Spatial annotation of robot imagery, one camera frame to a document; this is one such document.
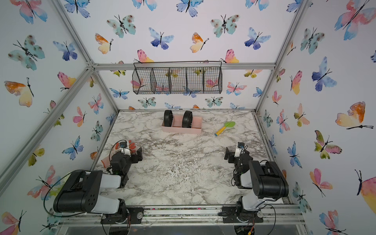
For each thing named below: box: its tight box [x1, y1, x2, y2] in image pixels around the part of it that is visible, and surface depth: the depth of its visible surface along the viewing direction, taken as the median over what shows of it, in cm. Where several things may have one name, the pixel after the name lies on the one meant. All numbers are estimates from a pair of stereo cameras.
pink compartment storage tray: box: [161, 114, 203, 135], surface depth 109 cm
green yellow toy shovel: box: [214, 121, 236, 137], surface depth 113 cm
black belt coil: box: [182, 110, 193, 129], surface depth 101 cm
